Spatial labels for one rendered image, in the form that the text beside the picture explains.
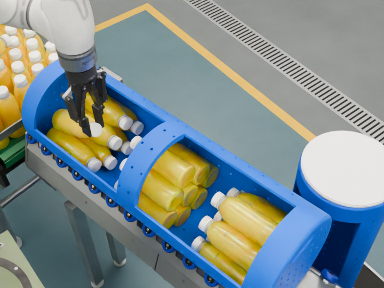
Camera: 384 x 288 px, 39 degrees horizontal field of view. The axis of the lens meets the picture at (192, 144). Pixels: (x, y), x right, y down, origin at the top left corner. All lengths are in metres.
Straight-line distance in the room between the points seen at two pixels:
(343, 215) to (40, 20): 0.93
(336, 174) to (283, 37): 2.23
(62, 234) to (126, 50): 1.40
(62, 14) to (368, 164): 0.94
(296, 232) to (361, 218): 0.40
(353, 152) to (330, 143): 0.07
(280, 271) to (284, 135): 1.92
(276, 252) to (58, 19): 0.68
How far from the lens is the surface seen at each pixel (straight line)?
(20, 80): 1.80
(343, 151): 1.62
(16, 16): 1.27
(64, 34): 1.21
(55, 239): 2.69
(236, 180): 1.48
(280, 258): 1.18
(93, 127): 1.47
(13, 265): 1.40
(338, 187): 1.54
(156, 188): 1.38
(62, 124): 1.56
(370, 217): 1.57
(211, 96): 3.23
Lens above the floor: 2.23
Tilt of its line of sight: 49 degrees down
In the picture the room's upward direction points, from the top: 1 degrees counter-clockwise
